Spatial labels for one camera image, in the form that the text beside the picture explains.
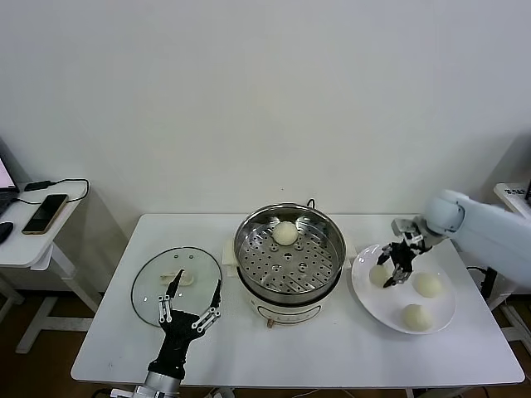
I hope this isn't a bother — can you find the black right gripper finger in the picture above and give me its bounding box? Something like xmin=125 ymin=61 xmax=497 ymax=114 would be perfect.
xmin=376 ymin=244 xmax=395 ymax=267
xmin=382 ymin=265 xmax=410 ymax=289

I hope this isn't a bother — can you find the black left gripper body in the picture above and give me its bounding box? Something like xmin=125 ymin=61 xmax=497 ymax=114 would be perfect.
xmin=147 ymin=308 xmax=201 ymax=379

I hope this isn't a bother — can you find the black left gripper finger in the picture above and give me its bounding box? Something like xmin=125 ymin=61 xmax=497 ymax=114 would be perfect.
xmin=190 ymin=279 xmax=223 ymax=332
xmin=156 ymin=269 xmax=185 ymax=324

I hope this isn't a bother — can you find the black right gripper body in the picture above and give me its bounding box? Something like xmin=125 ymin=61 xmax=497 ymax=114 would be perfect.
xmin=391 ymin=238 xmax=432 ymax=274

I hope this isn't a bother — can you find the white steamed baozi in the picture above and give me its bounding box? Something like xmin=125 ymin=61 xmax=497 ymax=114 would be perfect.
xmin=414 ymin=272 xmax=444 ymax=299
xmin=401 ymin=303 xmax=434 ymax=332
xmin=368 ymin=265 xmax=391 ymax=288
xmin=272 ymin=221 xmax=299 ymax=245

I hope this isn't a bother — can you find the round glass pot lid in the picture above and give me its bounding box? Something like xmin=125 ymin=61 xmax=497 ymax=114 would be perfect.
xmin=131 ymin=246 xmax=224 ymax=328

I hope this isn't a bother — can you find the perforated steel steamer basket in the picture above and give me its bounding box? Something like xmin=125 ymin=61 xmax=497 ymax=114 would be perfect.
xmin=233 ymin=202 xmax=348 ymax=294

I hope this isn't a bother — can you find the large white plate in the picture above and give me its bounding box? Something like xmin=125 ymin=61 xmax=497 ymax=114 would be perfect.
xmin=351 ymin=243 xmax=456 ymax=335

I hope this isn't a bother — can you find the white electric cooker base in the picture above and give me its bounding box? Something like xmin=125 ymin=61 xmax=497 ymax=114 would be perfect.
xmin=222 ymin=234 xmax=358 ymax=329

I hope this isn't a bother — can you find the white side table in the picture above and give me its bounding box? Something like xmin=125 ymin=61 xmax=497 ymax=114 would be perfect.
xmin=0 ymin=180 xmax=105 ymax=356
xmin=485 ymin=182 xmax=531 ymax=345

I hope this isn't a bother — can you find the black smartphone gold edge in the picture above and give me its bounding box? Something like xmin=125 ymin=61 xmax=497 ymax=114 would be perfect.
xmin=22 ymin=193 xmax=70 ymax=236

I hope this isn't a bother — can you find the dark laptop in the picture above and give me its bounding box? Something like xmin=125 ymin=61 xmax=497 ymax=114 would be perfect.
xmin=0 ymin=155 xmax=21 ymax=219

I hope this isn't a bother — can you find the black cable with inline box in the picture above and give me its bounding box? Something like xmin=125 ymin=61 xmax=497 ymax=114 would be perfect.
xmin=466 ymin=265 xmax=511 ymax=310

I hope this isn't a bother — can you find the black power adapter with cable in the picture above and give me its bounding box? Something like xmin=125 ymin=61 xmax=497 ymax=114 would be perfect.
xmin=12 ymin=177 xmax=90 ymax=206

